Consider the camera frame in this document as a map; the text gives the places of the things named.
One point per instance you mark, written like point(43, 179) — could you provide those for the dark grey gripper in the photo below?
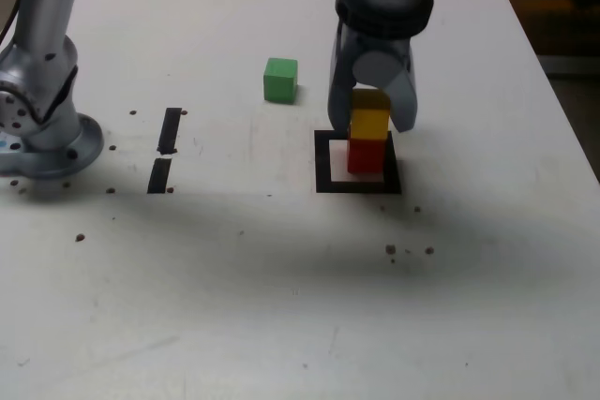
point(382, 44)

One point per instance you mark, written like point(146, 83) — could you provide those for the yellow cube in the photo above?
point(369, 121)

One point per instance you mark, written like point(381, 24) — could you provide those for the red cube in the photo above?
point(365, 156)

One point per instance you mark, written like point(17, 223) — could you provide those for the green cube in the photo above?
point(280, 84)

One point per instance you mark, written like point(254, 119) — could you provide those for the black tape square outline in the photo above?
point(323, 166)

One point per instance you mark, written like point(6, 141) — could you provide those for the black tape strip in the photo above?
point(169, 133)

